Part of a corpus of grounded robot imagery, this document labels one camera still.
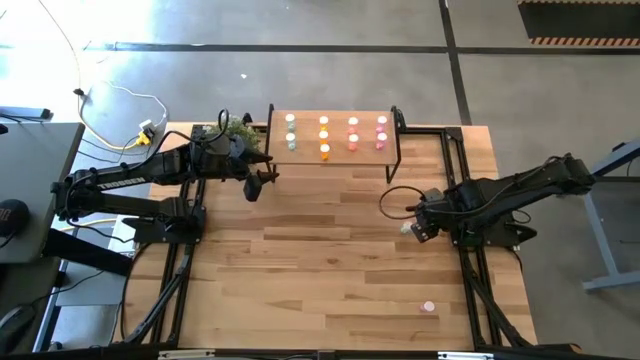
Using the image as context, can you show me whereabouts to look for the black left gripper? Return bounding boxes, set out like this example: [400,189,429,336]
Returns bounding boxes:
[219,134,279,184]

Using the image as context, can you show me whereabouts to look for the potted green plant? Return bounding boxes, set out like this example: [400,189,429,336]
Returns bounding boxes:
[204,117,262,151]

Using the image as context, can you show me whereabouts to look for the yellow white power plug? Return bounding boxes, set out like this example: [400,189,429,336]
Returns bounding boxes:
[137,118,157,147]

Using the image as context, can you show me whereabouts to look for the white strip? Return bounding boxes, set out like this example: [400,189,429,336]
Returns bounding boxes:
[438,351,496,360]
[158,349,216,359]

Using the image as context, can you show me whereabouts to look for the black desk leg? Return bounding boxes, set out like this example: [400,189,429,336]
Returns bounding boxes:
[42,228,135,277]

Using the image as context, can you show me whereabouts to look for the grey desk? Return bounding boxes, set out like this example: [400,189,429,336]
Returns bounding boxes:
[0,122,86,265]

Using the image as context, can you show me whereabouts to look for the black mat hazard stripe edge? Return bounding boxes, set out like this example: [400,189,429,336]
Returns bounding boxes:
[516,0,640,49]

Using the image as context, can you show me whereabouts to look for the grey flat device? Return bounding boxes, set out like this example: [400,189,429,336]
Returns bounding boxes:
[0,106,53,121]

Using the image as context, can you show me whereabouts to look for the black round device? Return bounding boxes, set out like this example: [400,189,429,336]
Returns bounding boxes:
[0,198,30,239]

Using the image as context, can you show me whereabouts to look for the black rounded object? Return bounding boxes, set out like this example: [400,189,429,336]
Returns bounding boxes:
[0,304,36,354]

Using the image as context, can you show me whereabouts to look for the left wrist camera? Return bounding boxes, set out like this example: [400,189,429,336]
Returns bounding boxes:
[243,174,265,203]

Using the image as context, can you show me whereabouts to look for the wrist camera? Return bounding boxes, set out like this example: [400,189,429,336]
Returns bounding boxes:
[411,221,437,245]
[243,174,265,203]

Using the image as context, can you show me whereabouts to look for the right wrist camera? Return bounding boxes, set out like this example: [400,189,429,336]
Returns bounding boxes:
[411,221,437,245]

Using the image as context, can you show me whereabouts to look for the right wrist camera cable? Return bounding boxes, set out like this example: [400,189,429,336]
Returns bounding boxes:
[378,185,427,221]

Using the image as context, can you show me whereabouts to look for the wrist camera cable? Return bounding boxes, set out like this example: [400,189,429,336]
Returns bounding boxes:
[378,185,427,221]
[216,108,232,144]

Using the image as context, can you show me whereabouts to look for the wooden shelf black metal frame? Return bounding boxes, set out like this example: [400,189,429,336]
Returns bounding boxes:
[263,103,407,185]

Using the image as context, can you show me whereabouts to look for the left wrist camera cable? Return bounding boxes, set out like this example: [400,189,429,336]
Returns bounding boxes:
[216,108,232,144]

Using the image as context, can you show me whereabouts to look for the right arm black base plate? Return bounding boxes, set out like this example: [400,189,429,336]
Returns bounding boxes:
[447,219,539,250]

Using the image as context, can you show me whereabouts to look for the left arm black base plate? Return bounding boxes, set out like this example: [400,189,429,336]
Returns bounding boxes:
[122,207,207,246]

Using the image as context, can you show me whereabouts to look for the white cable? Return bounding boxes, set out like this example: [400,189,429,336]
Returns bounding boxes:
[82,79,169,129]

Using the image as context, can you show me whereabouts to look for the yellow extension cable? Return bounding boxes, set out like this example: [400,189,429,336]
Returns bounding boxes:
[37,0,151,151]

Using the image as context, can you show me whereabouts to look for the blue grey metal cart frame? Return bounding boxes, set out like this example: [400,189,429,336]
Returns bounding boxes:
[582,135,640,294]

